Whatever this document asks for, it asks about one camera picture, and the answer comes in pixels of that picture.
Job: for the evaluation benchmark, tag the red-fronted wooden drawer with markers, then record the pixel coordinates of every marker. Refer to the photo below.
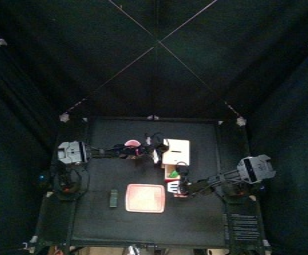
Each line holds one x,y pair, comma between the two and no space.
168,168

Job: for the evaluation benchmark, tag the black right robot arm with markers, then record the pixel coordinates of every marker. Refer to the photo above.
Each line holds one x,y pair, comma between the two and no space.
256,169

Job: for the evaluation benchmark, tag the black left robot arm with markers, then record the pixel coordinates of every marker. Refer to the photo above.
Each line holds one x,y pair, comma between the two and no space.
72,152

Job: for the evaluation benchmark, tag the green toy in drawer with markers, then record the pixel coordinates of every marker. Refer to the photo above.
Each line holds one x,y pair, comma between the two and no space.
175,174

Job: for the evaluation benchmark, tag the red plastic cup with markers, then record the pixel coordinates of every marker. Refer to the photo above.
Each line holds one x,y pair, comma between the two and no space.
132,143

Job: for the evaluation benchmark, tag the peach rectangular tray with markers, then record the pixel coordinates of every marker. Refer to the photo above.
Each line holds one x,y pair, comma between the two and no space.
145,198

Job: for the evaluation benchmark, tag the dark green block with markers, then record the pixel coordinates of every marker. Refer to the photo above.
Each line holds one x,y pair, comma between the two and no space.
113,198

